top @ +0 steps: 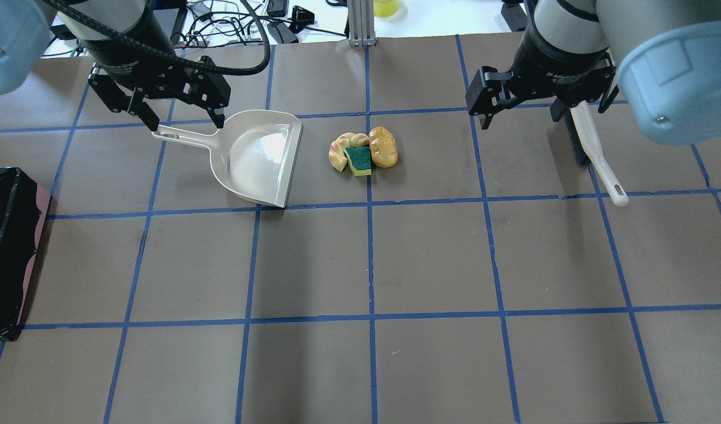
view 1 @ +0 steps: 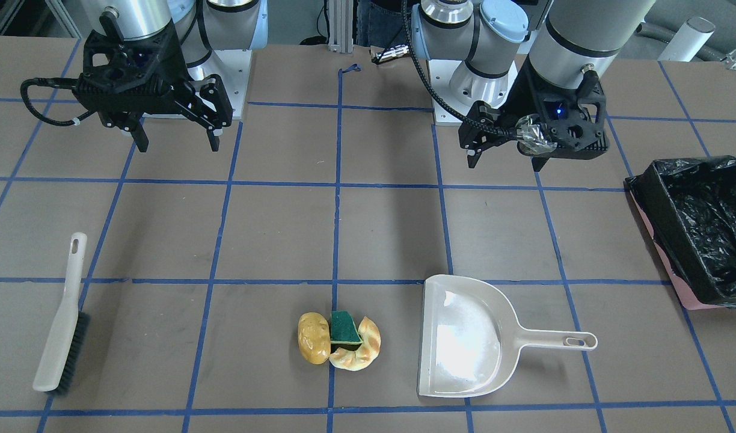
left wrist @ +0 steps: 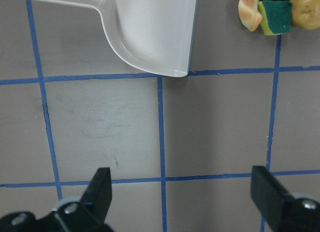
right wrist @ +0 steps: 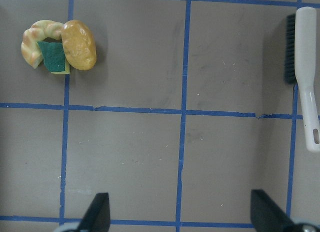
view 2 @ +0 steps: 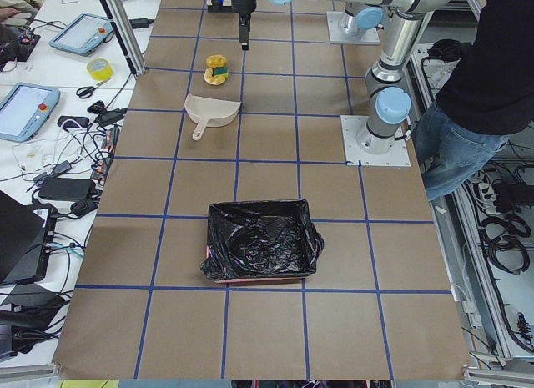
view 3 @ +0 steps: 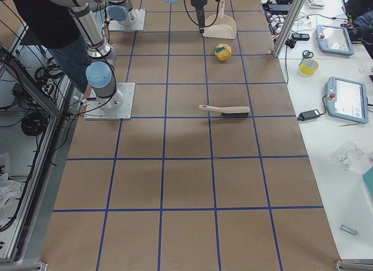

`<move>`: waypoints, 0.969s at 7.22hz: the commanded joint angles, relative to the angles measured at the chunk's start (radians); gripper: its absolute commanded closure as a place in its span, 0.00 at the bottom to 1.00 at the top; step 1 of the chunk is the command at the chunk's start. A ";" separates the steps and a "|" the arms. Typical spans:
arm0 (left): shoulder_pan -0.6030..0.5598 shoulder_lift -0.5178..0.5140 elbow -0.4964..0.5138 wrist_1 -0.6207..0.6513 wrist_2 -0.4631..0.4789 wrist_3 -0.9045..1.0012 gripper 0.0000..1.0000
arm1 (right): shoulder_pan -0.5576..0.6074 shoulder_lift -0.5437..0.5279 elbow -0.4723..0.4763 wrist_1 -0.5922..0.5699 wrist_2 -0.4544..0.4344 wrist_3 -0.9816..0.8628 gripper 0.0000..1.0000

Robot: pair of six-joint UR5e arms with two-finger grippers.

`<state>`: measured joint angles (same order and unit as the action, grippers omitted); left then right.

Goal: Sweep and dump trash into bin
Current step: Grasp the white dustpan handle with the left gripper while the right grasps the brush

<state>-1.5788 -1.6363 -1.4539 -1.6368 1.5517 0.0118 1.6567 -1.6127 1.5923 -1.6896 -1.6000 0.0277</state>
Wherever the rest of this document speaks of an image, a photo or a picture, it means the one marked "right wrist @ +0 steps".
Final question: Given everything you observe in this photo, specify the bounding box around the toy bread roll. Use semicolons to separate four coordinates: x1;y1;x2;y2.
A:
61;20;97;71

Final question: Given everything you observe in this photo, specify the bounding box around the green yellow sponge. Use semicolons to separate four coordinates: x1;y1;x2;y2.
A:
37;41;70;75

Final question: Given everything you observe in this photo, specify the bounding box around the toy croissant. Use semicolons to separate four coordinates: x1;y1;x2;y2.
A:
21;20;64;69

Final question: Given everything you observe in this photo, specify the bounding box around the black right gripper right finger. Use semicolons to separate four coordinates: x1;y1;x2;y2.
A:
250;189;295;232

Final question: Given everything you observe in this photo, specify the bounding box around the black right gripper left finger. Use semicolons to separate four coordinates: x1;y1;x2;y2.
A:
77;193;111;232

